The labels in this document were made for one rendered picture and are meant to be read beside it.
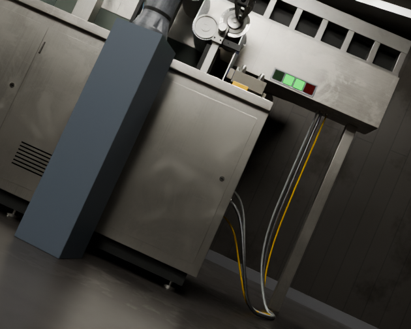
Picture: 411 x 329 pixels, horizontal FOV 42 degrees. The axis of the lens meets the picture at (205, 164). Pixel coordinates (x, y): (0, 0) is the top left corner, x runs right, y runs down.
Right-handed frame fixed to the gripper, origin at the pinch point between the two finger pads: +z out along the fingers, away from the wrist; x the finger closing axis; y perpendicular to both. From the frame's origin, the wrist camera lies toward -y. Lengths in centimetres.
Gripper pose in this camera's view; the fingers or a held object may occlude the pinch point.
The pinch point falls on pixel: (239, 17)
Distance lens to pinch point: 266.8
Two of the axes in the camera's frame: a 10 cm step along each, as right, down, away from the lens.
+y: 3.2, -6.5, 6.9
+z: -2.6, 6.4, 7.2
